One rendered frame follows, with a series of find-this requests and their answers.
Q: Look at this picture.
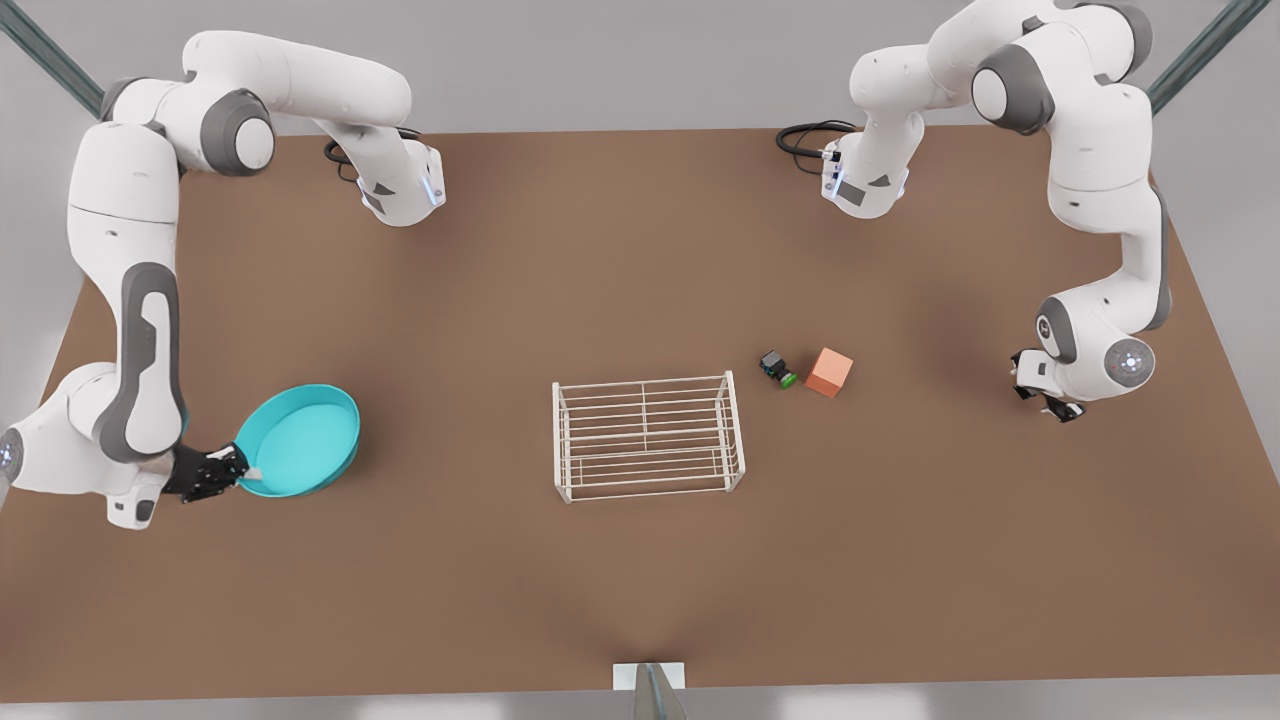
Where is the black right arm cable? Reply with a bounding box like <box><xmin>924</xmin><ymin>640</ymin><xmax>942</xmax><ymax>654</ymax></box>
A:
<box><xmin>323</xmin><ymin>127</ymin><xmax>422</xmax><ymax>184</ymax></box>

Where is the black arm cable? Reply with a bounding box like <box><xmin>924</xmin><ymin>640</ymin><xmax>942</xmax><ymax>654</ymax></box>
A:
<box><xmin>323</xmin><ymin>127</ymin><xmax>422</xmax><ymax>184</ymax></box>
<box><xmin>776</xmin><ymin>120</ymin><xmax>859</xmax><ymax>176</ymax></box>

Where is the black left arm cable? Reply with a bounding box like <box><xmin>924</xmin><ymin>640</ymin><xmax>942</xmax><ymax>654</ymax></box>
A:
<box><xmin>776</xmin><ymin>120</ymin><xmax>859</xmax><ymax>176</ymax></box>

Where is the orange cube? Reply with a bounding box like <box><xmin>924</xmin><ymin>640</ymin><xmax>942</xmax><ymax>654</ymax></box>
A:
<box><xmin>806</xmin><ymin>347</ymin><xmax>854</xmax><ymax>399</ymax></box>

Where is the white wire shelf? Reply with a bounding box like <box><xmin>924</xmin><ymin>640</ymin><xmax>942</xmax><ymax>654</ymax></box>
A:
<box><xmin>552</xmin><ymin>371</ymin><xmax>747</xmax><ymax>504</ymax></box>

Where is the turquoise plate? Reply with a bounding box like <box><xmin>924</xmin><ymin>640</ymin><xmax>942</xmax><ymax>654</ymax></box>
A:
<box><xmin>233</xmin><ymin>385</ymin><xmax>361</xmax><ymax>499</ymax></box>

